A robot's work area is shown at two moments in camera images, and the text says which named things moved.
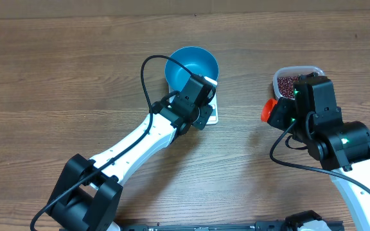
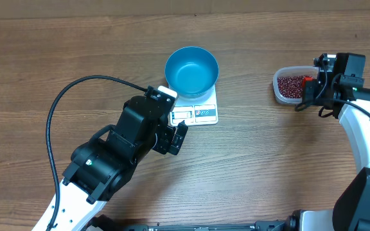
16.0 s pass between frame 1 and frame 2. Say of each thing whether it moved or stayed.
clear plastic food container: stayed
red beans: stayed
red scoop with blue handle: moved
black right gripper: moved
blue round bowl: stayed
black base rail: stayed
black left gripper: moved
